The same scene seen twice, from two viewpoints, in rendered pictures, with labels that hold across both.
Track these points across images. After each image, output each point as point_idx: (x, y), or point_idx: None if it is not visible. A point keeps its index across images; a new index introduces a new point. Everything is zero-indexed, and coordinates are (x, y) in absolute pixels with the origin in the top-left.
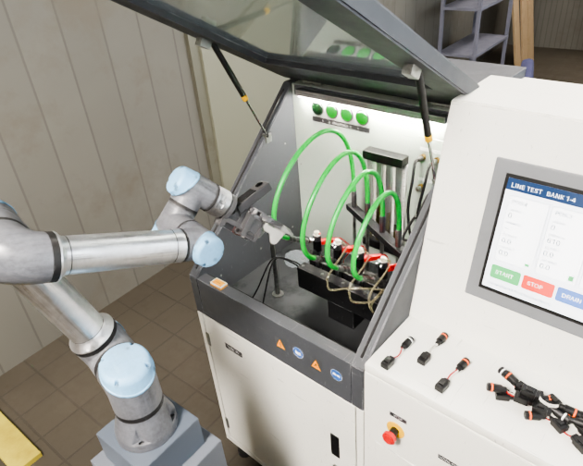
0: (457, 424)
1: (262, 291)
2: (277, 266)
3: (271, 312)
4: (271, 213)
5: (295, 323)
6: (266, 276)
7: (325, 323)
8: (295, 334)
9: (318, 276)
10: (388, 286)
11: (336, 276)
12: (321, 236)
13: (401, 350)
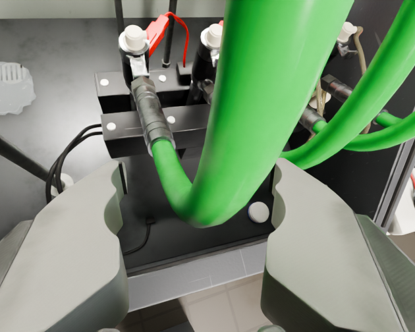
0: None
1: (24, 204)
2: (39, 163)
3: (174, 278)
4: (217, 206)
5: (234, 255)
6: None
7: (188, 173)
8: (258, 273)
9: (172, 131)
10: None
11: (199, 107)
12: None
13: (412, 173)
